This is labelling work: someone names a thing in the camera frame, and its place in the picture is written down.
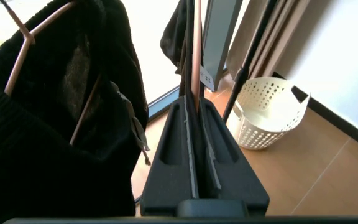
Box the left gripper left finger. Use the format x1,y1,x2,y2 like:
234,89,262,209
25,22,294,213
140,96,198,217

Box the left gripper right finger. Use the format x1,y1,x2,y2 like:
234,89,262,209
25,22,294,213
199,98,270,217

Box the black shorts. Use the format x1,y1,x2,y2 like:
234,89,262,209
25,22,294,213
0,0,151,224

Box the pink clothes hanger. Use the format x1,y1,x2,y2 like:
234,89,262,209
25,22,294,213
0,0,102,146
191,0,203,113

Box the black T-shirt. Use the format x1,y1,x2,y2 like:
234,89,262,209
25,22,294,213
160,0,216,200

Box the white laundry basket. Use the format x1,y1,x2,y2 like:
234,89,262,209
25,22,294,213
226,77,311,151

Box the black clothes rack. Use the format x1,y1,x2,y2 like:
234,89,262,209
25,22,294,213
222,0,279,124

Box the brown curtain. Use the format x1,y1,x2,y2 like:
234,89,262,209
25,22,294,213
225,0,312,80

